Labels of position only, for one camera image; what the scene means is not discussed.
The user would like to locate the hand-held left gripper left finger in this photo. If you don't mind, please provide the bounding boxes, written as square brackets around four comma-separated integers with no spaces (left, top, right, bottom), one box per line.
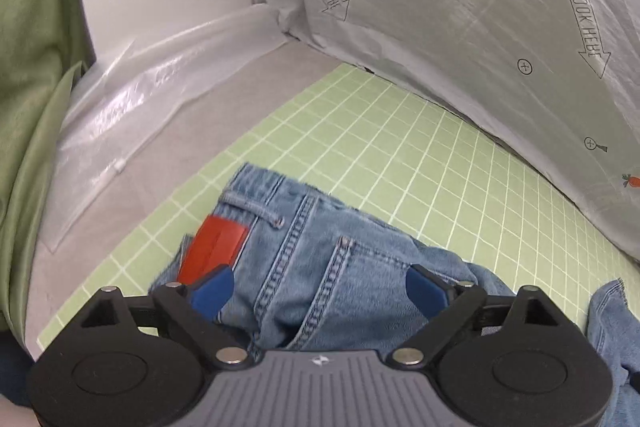
[80,265,254,367]

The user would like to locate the green checked mat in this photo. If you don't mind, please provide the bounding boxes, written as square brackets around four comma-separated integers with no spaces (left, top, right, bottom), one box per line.
[37,61,640,353]

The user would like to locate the blue denim jeans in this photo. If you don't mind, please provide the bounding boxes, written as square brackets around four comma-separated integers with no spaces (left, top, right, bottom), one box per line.
[154,163,640,427]

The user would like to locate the clear plastic bag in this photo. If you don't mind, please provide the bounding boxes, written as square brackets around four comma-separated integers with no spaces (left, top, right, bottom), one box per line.
[47,3,296,253]

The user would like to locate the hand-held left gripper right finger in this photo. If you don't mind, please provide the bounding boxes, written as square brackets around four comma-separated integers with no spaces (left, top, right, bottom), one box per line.
[384,265,562,367]

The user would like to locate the grey carrot print sheet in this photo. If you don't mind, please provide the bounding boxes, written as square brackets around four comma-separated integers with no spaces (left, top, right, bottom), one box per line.
[249,0,640,265]

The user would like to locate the green cloth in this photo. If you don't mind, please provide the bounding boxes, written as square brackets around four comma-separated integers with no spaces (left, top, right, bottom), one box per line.
[0,0,97,348]

